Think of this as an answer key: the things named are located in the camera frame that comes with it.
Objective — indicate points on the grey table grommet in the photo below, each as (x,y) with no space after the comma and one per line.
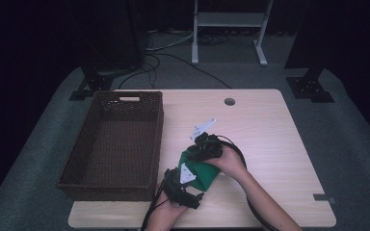
(229,102)

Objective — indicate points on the grey tape strip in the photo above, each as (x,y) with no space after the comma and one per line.
(322,197)

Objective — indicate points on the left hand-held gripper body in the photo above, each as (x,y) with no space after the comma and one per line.
(176,189)

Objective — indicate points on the black floor stand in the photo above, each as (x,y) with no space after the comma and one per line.
(93,85)
(308,88)

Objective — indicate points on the white metal stand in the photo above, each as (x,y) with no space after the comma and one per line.
(229,19)

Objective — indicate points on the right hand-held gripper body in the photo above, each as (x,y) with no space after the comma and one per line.
(207,147)

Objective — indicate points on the person's left hand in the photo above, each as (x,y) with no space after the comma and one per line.
(168,205)

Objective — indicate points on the person's right hand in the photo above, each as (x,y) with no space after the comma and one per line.
(229,163)

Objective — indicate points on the green t-shirt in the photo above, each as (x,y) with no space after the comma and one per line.
(205,176)

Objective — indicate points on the brown wicker basket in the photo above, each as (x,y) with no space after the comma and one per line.
(125,106)

